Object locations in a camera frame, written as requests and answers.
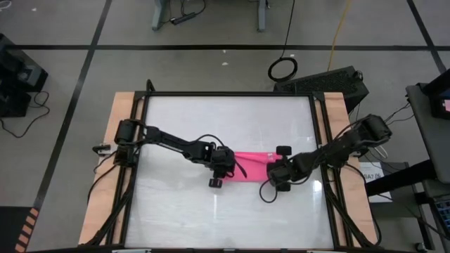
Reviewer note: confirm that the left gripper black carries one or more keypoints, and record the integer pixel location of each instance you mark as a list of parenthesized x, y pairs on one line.
[(223, 160)]

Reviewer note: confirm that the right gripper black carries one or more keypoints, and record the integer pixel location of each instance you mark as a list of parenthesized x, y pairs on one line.
[(281, 170)]

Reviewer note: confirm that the pink towel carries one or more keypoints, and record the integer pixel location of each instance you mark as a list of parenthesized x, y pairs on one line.
[(255, 165)]

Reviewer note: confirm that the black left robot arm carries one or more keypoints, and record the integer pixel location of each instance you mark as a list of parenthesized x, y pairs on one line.
[(168, 140)]

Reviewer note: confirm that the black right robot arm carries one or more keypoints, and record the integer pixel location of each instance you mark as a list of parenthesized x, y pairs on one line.
[(344, 145)]

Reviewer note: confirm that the light wooden side board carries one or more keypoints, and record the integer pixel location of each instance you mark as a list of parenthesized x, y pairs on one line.
[(119, 105), (335, 105)]

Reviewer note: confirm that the white paper label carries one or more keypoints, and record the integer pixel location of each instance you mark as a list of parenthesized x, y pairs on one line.
[(372, 168)]

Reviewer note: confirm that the black perforated computer tower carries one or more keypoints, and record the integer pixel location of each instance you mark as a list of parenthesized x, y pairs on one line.
[(327, 82)]

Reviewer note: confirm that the black desk base beam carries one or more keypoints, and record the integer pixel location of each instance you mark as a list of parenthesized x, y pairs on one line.
[(404, 177)]

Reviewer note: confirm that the black table clamp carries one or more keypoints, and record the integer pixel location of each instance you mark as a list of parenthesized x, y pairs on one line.
[(102, 149)]

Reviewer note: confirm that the grey desk leg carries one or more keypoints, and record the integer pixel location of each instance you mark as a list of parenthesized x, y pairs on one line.
[(262, 17), (158, 17)]

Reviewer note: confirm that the grey desk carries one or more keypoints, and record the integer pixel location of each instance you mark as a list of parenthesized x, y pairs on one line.
[(429, 133)]

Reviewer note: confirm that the black power strip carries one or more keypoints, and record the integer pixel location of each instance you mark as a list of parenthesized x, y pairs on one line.
[(183, 18)]

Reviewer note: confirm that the blue keyboard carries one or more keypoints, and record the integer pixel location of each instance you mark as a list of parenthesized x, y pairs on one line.
[(443, 211)]

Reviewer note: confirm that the black monitor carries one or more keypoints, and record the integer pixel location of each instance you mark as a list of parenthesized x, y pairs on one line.
[(439, 91)]

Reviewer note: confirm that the black mat with orange stripes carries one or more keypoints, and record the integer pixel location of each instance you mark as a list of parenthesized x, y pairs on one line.
[(14, 228)]

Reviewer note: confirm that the black box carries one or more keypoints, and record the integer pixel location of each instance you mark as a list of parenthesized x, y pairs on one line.
[(14, 103)]

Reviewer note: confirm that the black equipment case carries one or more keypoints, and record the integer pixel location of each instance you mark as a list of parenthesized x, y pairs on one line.
[(21, 70)]

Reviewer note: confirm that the black table frame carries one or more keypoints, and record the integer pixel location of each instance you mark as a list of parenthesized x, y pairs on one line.
[(228, 93)]

